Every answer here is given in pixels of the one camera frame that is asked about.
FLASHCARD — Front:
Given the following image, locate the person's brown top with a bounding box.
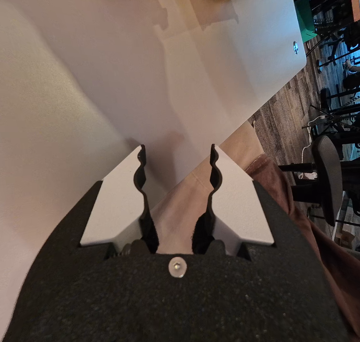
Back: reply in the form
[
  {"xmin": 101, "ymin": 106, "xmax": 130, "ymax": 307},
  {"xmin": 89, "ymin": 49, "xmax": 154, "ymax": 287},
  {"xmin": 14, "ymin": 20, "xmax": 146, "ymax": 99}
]
[{"xmin": 244, "ymin": 153, "xmax": 360, "ymax": 337}]

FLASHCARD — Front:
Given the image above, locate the black mesh office chair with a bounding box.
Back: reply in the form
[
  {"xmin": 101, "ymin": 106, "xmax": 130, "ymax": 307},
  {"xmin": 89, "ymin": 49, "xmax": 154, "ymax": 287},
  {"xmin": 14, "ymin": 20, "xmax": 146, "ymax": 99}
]
[{"xmin": 277, "ymin": 135, "xmax": 345, "ymax": 227}]

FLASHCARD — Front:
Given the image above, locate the person's beige trouser leg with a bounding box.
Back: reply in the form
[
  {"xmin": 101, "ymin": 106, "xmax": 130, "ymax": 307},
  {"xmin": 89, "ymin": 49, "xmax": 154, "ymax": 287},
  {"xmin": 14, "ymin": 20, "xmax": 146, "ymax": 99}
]
[{"xmin": 151, "ymin": 120, "xmax": 266, "ymax": 255}]

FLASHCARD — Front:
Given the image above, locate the grey desk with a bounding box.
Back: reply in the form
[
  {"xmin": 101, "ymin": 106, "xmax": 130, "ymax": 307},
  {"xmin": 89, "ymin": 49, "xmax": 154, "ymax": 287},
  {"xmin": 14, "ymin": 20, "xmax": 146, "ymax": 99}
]
[{"xmin": 0, "ymin": 0, "xmax": 308, "ymax": 309}]

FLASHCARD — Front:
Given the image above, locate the green plastic crate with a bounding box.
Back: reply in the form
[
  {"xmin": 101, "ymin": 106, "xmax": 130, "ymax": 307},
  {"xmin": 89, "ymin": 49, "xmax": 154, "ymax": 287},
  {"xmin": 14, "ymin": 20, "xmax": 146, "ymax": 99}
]
[{"xmin": 293, "ymin": 0, "xmax": 316, "ymax": 43}]

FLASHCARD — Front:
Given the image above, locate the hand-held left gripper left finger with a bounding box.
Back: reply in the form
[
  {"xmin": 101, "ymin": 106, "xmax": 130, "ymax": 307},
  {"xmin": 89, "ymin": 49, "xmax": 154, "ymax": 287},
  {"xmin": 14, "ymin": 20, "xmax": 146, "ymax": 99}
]
[{"xmin": 80, "ymin": 144, "xmax": 159, "ymax": 254}]

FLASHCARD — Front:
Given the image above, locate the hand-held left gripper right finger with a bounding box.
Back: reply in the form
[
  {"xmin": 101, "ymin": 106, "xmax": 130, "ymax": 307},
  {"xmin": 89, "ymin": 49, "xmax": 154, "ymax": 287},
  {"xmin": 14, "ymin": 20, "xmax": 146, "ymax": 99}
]
[{"xmin": 192, "ymin": 144, "xmax": 275, "ymax": 255}]

